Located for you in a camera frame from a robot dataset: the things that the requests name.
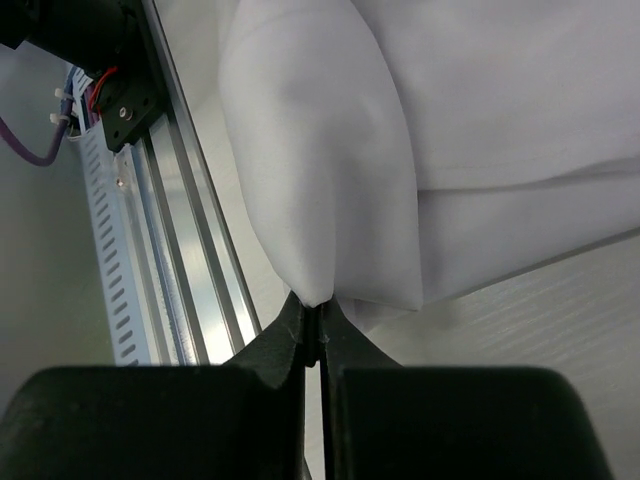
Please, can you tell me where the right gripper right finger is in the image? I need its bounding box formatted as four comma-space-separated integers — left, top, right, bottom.
316, 301, 612, 479

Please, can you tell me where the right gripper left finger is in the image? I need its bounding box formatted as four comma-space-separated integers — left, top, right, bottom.
1, 296, 305, 479

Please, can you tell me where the white t shirt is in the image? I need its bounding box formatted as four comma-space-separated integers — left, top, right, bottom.
216, 1, 639, 310

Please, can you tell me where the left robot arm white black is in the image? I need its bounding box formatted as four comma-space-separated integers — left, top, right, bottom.
1, 0, 137, 71

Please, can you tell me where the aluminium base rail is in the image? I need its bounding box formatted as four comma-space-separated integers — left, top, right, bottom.
124, 1, 261, 365

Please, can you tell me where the white slotted cable duct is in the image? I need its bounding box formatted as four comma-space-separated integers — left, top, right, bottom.
71, 69, 151, 367

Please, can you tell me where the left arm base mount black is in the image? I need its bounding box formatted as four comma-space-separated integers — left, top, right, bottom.
90, 1, 168, 152

